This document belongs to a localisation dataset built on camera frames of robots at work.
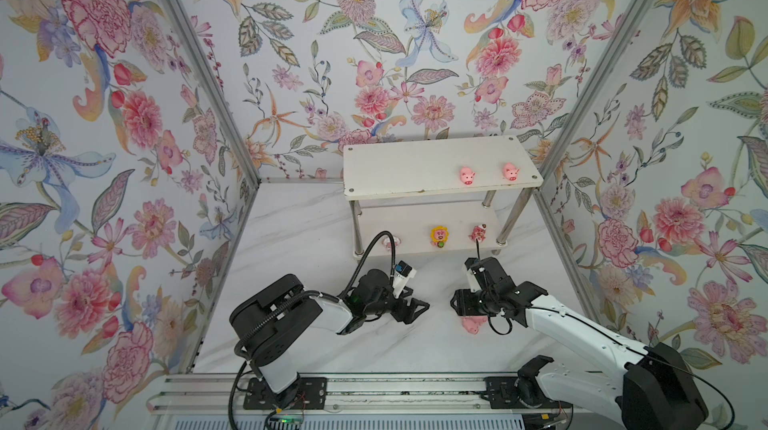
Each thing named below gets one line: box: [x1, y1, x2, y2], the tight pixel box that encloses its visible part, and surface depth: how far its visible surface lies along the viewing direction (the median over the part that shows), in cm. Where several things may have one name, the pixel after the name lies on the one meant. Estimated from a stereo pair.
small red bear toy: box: [468, 223, 487, 243], surface depth 95 cm
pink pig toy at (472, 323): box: [461, 316, 488, 335], surface depth 86 cm
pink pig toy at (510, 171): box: [502, 162, 520, 182], surface depth 75 cm
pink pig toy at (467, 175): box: [460, 166, 476, 186], surface depth 74 cm
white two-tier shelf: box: [343, 135, 544, 259], surface depth 78 cm
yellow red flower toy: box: [430, 225, 450, 249], surface depth 95 cm
